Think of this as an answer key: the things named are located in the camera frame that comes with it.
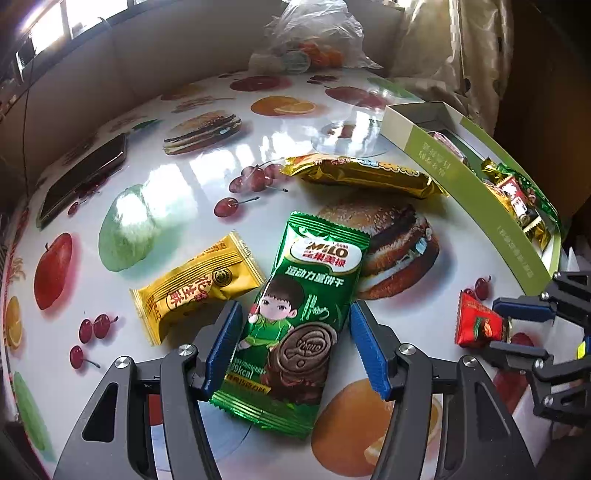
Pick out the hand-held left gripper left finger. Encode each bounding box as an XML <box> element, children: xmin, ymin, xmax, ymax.
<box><xmin>53</xmin><ymin>299</ymin><xmax>245</xmax><ymax>480</ymax></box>

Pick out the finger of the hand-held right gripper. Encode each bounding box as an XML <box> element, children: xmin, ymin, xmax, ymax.
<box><xmin>492</xmin><ymin>270</ymin><xmax>591</xmax><ymax>325</ymax></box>
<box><xmin>480</xmin><ymin>330</ymin><xmax>591</xmax><ymax>424</ymax></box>

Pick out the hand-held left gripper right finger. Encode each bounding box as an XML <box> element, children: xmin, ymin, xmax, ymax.
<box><xmin>348</xmin><ymin>302</ymin><xmax>539</xmax><ymax>480</ymax></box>

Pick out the small red snack packet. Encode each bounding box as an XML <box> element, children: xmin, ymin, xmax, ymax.
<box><xmin>455</xmin><ymin>292</ymin><xmax>513</xmax><ymax>347</ymax></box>

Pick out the green biscuit packet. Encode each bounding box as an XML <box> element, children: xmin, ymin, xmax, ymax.
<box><xmin>210</xmin><ymin>210</ymin><xmax>372</xmax><ymax>439</ymax></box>
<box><xmin>505</xmin><ymin>159</ymin><xmax>560</xmax><ymax>232</ymax></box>

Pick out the green cardboard box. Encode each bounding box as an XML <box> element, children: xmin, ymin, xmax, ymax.
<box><xmin>381</xmin><ymin>102</ymin><xmax>566</xmax><ymax>296</ymax></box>

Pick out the yellow snack packet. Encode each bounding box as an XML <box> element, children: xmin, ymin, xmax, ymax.
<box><xmin>129</xmin><ymin>232</ymin><xmax>267</xmax><ymax>347</ymax></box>

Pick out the shiny gold snack packet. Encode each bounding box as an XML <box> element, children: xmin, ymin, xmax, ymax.
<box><xmin>480</xmin><ymin>157</ymin><xmax>552</xmax><ymax>250</ymax></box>

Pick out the long gold snack bar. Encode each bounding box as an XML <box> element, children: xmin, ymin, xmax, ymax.
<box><xmin>281</xmin><ymin>154</ymin><xmax>448</xmax><ymax>200</ymax></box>

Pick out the black smartphone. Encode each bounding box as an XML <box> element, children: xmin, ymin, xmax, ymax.
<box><xmin>36</xmin><ymin>133</ymin><xmax>127</xmax><ymax>229</ymax></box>

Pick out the beige patterned cloth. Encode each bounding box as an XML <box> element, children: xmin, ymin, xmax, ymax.
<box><xmin>388</xmin><ymin>0</ymin><xmax>515</xmax><ymax>139</ymax></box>

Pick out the round white lidded cup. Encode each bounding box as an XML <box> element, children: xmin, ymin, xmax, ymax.
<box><xmin>283</xmin><ymin>50</ymin><xmax>310</xmax><ymax>73</ymax></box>

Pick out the orange packet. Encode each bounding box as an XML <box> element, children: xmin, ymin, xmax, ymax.
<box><xmin>300</xmin><ymin>41</ymin><xmax>345</xmax><ymax>68</ymax></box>

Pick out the clear plastic bag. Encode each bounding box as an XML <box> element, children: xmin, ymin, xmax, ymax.
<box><xmin>249</xmin><ymin>0</ymin><xmax>384</xmax><ymax>75</ymax></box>

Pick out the window with metal frame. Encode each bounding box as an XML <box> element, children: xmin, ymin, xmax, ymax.
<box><xmin>14</xmin><ymin>0</ymin><xmax>153</xmax><ymax>61</ymax></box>

